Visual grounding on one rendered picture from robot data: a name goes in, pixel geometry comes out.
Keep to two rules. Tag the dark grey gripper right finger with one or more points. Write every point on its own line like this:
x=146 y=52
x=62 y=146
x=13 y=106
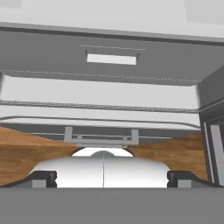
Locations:
x=179 y=177

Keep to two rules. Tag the grey fridge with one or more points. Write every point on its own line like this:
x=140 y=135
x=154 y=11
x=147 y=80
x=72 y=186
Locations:
x=43 y=55

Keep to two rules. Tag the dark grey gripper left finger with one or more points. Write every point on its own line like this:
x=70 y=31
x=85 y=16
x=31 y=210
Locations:
x=43 y=177

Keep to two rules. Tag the grey metal bracket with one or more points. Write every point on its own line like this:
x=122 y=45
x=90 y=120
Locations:
x=100 y=142

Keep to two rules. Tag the white round dome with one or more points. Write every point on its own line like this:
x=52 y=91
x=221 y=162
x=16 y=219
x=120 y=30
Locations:
x=87 y=172

